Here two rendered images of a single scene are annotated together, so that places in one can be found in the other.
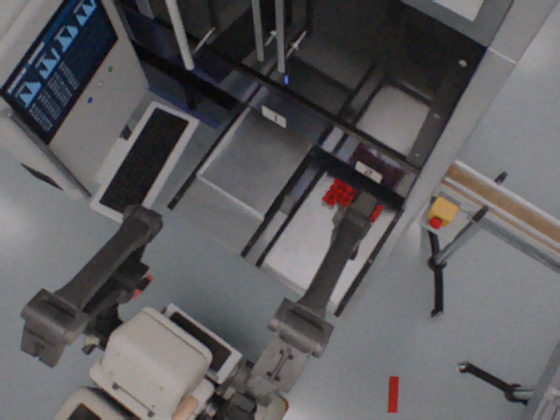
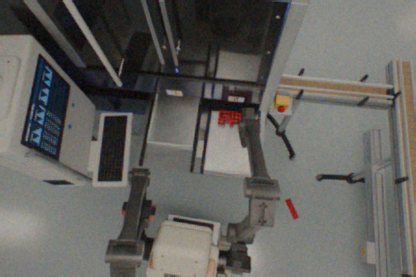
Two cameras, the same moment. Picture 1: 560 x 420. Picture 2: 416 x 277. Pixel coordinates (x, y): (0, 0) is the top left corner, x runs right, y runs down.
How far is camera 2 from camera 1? 0.18 m
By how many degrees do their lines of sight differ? 8
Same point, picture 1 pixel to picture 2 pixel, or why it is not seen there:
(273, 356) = (257, 210)
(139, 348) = (174, 245)
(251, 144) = (167, 112)
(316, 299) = (261, 170)
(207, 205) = (160, 154)
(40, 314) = (117, 255)
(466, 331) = (311, 159)
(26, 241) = (54, 226)
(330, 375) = not seen: hidden behind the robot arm
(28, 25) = (21, 97)
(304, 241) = (218, 149)
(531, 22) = not seen: outside the picture
